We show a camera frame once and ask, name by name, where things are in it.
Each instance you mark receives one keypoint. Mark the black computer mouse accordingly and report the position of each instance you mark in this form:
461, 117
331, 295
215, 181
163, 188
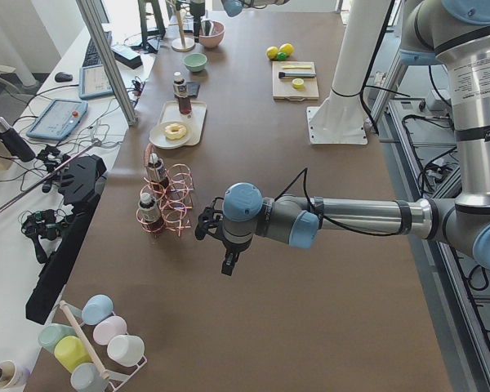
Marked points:
63, 77

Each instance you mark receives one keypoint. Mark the grey cup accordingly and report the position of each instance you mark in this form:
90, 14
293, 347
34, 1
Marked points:
86, 378

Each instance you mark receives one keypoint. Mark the cream rectangular tray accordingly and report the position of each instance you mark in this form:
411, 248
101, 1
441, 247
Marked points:
193, 122

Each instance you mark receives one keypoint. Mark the wooden rack handle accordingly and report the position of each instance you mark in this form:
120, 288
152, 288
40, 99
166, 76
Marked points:
65, 308

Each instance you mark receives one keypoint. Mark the yellow lemon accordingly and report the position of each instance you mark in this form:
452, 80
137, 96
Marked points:
272, 52
287, 49

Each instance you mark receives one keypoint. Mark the pink bowl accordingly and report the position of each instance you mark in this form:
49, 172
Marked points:
215, 36

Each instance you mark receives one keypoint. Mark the black keyboard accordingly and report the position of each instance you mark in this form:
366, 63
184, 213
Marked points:
92, 56

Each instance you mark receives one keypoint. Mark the yellow cup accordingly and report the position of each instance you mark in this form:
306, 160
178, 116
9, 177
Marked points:
70, 353

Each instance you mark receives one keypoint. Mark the pink cup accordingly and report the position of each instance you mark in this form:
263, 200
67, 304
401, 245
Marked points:
107, 329

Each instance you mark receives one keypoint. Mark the paper cup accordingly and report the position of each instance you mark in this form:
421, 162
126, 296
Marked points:
12, 375

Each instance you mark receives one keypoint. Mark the black small box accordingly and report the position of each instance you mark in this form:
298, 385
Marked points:
126, 56

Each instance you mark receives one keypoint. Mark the black camera stand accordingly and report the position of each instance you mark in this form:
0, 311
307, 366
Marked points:
57, 242

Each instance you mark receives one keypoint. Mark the yellow plastic knife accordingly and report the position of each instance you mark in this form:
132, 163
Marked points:
296, 66

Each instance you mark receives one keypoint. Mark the tea bottle in rack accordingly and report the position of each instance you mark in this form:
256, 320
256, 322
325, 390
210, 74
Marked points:
150, 214
155, 169

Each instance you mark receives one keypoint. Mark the green lime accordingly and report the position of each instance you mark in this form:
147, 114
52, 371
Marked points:
281, 56

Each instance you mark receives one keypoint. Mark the aluminium frame post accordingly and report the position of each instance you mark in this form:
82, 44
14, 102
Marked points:
91, 18

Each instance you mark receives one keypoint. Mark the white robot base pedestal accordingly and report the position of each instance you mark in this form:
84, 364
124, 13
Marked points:
340, 119

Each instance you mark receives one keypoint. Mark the white wire cup rack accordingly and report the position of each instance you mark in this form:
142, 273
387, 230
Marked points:
119, 375

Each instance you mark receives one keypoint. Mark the blue teach pendant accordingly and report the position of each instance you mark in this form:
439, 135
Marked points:
93, 83
58, 120

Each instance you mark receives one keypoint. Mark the black thermos bottle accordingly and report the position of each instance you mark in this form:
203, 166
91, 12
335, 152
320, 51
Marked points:
14, 143

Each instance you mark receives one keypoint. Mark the half lemon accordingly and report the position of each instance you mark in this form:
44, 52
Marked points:
298, 83

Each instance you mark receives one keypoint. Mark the green bowl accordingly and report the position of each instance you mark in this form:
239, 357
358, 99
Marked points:
195, 62

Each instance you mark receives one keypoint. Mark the grey folded cloth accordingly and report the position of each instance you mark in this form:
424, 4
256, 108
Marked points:
192, 89

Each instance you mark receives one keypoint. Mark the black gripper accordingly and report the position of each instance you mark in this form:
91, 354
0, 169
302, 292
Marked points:
194, 8
230, 248

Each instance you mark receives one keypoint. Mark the green cup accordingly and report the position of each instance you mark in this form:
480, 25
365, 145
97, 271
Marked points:
51, 335

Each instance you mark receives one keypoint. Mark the glazed donut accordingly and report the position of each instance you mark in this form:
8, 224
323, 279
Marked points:
175, 131

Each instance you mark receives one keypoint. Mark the wooden cutting board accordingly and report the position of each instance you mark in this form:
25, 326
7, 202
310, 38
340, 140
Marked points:
282, 88

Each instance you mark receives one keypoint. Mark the white cup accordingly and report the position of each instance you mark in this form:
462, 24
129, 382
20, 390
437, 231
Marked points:
126, 350

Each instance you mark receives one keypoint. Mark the copper wire bottle rack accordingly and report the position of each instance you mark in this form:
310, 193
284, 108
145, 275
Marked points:
174, 195

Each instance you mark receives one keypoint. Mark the blue cup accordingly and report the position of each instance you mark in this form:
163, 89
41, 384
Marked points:
97, 308

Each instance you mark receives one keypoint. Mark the wooden mug tree stand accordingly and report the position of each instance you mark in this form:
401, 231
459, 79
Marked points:
182, 43

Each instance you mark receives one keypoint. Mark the white round plate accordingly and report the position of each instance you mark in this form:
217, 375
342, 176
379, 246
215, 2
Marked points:
158, 139

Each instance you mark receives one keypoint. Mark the tea bottle white cap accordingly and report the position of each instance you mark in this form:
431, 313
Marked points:
181, 93

